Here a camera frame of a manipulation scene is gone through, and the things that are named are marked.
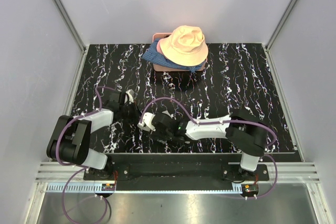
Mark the peach bucket hat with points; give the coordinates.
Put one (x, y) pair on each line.
(185, 46)

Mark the pink plastic tray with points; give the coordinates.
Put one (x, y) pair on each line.
(160, 68)

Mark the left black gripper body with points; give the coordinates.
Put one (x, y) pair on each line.
(129, 112)

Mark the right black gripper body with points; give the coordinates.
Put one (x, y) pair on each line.
(158, 134)

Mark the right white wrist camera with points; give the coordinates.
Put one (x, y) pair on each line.
(145, 123)

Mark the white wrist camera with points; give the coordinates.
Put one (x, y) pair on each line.
(145, 123)
(129, 96)

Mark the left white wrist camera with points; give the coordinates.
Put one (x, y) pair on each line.
(129, 96)

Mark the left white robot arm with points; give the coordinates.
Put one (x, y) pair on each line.
(70, 140)

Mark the blue patterned cloth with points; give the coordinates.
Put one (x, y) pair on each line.
(161, 64)

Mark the grey cloth napkin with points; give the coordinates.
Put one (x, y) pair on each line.
(178, 140)

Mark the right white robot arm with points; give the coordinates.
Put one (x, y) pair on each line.
(246, 132)

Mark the white slotted cable duct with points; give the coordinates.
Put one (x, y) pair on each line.
(81, 188)

